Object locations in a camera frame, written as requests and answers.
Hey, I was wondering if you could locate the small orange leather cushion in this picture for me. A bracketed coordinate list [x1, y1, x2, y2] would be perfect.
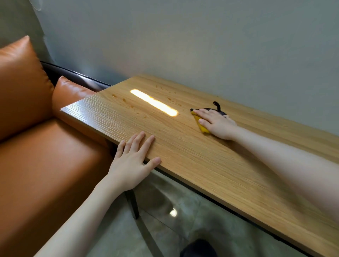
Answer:
[52, 76, 109, 147]

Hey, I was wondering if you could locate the person's left hand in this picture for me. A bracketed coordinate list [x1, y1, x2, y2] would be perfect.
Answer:
[107, 131, 162, 192]

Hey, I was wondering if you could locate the person's left forearm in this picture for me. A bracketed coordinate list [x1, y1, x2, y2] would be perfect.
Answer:
[34, 175, 125, 257]

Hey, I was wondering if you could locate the large orange leather cushion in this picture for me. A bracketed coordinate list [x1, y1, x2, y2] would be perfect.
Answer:
[0, 35, 55, 141]

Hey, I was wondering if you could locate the yellow and black cleaning cloth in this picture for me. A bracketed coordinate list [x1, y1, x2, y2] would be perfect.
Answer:
[190, 101, 228, 134]

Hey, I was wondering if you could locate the black shoe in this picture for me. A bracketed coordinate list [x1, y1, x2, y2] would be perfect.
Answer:
[180, 238, 218, 257]

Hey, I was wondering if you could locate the person's right hand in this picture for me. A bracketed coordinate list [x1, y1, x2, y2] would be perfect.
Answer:
[192, 108, 239, 141]

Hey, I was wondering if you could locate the orange leather sofa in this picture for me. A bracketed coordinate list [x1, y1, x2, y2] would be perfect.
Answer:
[0, 61, 115, 257]

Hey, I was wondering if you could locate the black table leg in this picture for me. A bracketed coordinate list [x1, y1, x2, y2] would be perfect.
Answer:
[124, 189, 140, 220]

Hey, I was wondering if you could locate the person's right forearm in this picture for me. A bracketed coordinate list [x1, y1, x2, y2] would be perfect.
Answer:
[230, 127, 339, 226]

